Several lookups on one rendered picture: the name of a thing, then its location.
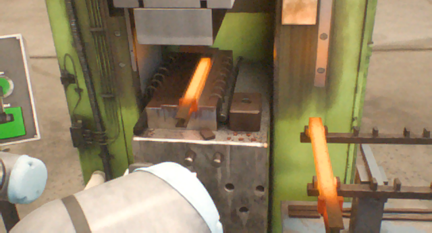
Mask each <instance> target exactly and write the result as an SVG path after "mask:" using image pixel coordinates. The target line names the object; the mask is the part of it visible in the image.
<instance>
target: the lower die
mask: <svg viewBox="0 0 432 233"><path fill-rule="evenodd" d="M207 49H215V53H214V56H213V58H212V60H211V63H210V66H209V68H208V69H207V73H206V75H205V78H204V80H203V82H202V85H201V88H200V91H199V94H198V96H197V98H196V103H197V111H196V112H192V115H191V118H190V119H189V121H188V125H187V127H186V128H176V127H175V125H176V124H177V122H178V120H176V115H177V112H178V110H179V108H180V104H179V100H180V99H183V98H184V97H185V94H186V92H187V90H188V87H189V85H190V83H191V82H192V79H193V77H194V75H195V73H196V69H197V67H198V65H199V63H200V60H201V58H202V57H203V55H204V53H198V52H178V53H177V54H178V59H176V56H175V58H174V59H175V64H173V61H172V62H171V67H172V68H173V69H172V70H171V71H170V67H168V72H169V75H168V76H167V72H166V73H165V75H164V77H165V82H164V81H163V79H162V80H161V84H162V87H161V88H160V84H159V85H158V87H157V90H158V92H159V95H157V93H156V91H155V94H153V95H152V97H151V99H150V101H149V102H148V104H147V106H146V117H147V123H148V128H166V129H185V130H202V129H205V128H210V129H211V130H217V127H218V123H219V119H218V117H217V116H218V113H219V108H220V98H219V97H218V96H213V97H212V98H211V100H209V97H210V96H211V95H212V94H218V95H220V96H221V98H222V92H221V90H219V89H215V90H214V91H213V93H212V92H211V91H212V89H213V87H215V86H214V85H213V84H214V82H215V81H216V76H217V75H218V70H219V68H220V67H219V66H220V64H221V63H222V62H221V60H222V58H223V57H231V58H232V59H233V50H219V47H207ZM219 74H225V75H226V76H227V77H228V72H227V71H226V70H224V69H222V70H221V71H220V73H219ZM217 80H223V81H224V82H225V84H226V81H225V77H224V76H219V77H218V79H217ZM216 86H220V87H221V88H222V89H223V91H224V84H223V83H222V82H217V83H216Z"/></svg>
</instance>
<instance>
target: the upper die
mask: <svg viewBox="0 0 432 233"><path fill-rule="evenodd" d="M227 11H228V9H207V0H205V1H204V3H203V4H202V7H201V8H200V9H153V8H152V7H144V2H142V3H141V4H140V6H139V7H134V20H135V27H136V37H137V43H138V44H143V45H213V44H214V42H215V39H216V38H217V34H218V32H219V29H220V27H221V24H222V22H223V19H224V16H225V13H226V12H227Z"/></svg>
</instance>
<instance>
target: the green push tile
mask: <svg viewBox="0 0 432 233"><path fill-rule="evenodd" d="M4 111H5V114H9V113H12V114H13V118H14V121H12V122H9V123H6V124H2V125H0V140H2V139H6V138H14V137H15V136H23V135H26V130H25V125H24V118H23V113H22V107H20V106H19V107H10V109H4Z"/></svg>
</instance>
